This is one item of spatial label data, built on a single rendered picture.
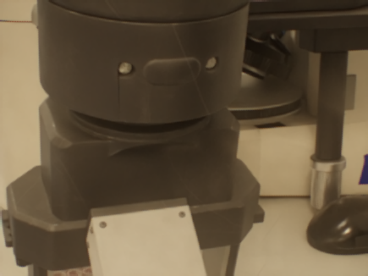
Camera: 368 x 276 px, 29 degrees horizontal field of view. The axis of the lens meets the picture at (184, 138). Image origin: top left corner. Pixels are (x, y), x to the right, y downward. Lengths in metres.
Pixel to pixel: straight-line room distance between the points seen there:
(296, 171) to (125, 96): 0.45
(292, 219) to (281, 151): 0.07
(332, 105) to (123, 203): 0.36
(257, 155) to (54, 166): 0.42
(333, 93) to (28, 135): 0.27
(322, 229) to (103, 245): 0.35
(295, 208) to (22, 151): 0.26
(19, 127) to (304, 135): 0.27
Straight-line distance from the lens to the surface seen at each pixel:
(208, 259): 0.39
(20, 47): 0.63
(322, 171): 0.66
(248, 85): 0.81
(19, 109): 0.64
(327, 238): 0.62
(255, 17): 0.57
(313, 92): 0.76
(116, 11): 0.27
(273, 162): 0.71
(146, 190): 0.32
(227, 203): 0.34
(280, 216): 0.69
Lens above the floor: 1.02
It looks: 17 degrees down
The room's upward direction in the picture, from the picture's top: straight up
